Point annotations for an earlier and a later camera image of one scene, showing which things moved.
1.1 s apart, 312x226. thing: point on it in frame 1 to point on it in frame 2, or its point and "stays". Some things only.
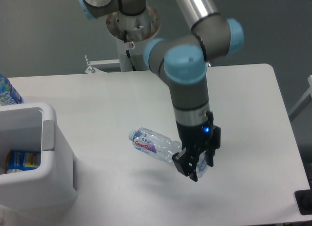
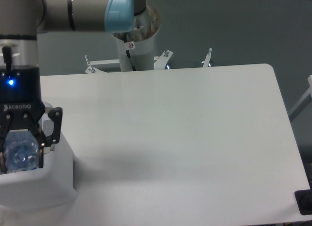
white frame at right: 302,102 stays
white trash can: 33,127 stays
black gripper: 196,136 to 21,107
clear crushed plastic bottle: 161,148 to 21,151
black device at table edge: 303,198 stays
